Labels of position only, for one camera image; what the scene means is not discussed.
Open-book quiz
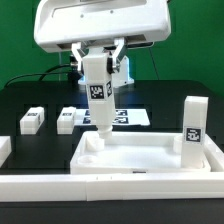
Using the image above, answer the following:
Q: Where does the white desk tabletop panel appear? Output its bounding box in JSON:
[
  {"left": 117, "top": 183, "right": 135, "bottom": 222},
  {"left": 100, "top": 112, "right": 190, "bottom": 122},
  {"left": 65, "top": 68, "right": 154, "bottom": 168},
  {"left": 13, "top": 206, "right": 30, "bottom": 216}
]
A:
[{"left": 70, "top": 131, "right": 211, "bottom": 175}]

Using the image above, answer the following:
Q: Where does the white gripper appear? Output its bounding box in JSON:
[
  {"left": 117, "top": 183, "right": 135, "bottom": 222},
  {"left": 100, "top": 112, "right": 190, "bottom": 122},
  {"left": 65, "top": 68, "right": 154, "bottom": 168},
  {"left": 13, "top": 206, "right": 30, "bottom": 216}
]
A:
[{"left": 34, "top": 0, "right": 171, "bottom": 74}]

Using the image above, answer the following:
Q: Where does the fiducial marker sheet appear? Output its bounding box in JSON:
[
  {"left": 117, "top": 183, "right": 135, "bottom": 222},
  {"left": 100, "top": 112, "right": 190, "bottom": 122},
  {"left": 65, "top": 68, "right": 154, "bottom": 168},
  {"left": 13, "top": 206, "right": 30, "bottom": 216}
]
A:
[{"left": 75, "top": 109, "right": 150, "bottom": 126}]

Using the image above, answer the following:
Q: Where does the white L-shaped obstacle fence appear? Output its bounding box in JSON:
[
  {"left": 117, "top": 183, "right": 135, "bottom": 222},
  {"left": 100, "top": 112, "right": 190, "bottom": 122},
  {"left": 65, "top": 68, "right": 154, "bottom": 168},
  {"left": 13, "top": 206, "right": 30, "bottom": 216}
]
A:
[{"left": 0, "top": 137, "right": 224, "bottom": 202}]

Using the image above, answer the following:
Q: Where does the black cable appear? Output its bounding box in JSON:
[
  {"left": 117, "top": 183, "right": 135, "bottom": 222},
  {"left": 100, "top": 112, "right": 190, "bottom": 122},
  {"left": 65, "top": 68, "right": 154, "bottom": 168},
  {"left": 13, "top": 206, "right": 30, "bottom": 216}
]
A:
[{"left": 4, "top": 64, "right": 73, "bottom": 88}]

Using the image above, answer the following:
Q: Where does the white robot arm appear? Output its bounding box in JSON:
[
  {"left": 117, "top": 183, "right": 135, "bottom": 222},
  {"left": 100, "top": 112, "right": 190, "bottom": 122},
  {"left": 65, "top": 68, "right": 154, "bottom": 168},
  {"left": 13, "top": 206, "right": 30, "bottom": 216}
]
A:
[{"left": 34, "top": 0, "right": 171, "bottom": 87}]

